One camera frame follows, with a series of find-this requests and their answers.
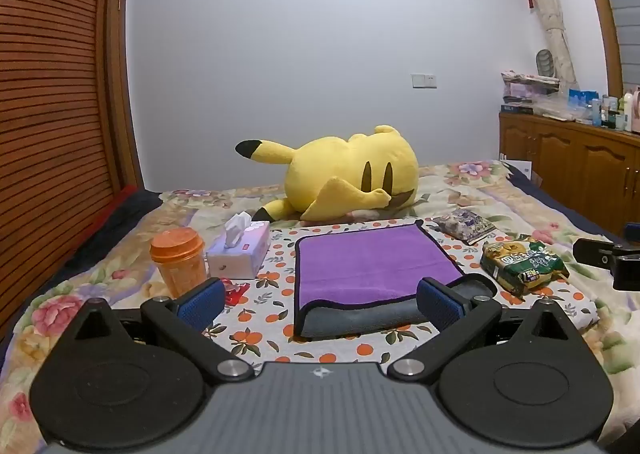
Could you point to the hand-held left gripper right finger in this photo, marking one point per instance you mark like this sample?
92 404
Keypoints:
440 305

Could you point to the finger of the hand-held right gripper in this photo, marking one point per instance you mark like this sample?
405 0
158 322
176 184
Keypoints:
629 274
595 252

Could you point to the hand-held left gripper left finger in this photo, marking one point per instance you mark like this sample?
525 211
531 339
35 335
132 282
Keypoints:
202 303

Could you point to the purple and grey towel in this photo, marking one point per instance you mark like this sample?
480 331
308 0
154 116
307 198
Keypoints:
370 261

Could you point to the small red wrapper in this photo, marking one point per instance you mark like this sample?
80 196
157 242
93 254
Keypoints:
235 291

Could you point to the orange plastic cup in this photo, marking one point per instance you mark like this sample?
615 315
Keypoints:
177 261

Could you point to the dark blue mattress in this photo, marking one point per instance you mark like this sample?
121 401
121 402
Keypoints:
560 204

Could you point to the white tissue box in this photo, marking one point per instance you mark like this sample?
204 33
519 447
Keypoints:
245 254

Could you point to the orange fruit print cloth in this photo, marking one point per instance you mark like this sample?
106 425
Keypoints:
270 296

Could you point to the green snack packet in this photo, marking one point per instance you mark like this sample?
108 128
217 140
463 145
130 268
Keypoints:
522 261

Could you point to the purple snack packet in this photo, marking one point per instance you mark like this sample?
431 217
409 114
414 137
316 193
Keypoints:
465 226

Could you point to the wooden cabinet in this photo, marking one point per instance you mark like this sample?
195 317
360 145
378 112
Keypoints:
575 169

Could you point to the white paper box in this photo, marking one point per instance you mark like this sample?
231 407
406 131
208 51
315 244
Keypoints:
520 168

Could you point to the group of toiletry bottles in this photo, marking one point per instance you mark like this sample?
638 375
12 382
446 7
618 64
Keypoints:
622 112

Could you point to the clear plastic box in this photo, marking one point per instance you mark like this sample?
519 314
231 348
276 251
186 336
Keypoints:
557 107

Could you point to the blue box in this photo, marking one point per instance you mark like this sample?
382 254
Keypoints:
582 102

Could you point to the yellow plush toy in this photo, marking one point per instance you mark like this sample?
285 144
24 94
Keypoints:
340 169

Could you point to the small grey fan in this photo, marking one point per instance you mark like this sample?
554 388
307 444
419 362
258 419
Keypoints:
545 62

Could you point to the grey window blind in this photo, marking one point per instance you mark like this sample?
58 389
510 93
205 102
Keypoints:
627 9

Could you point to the slatted wooden wardrobe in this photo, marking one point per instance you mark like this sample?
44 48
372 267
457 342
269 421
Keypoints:
50 109

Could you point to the white wall switch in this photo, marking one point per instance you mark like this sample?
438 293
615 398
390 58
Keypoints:
424 80

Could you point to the wooden window frame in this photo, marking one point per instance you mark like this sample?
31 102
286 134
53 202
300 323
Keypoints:
602 4

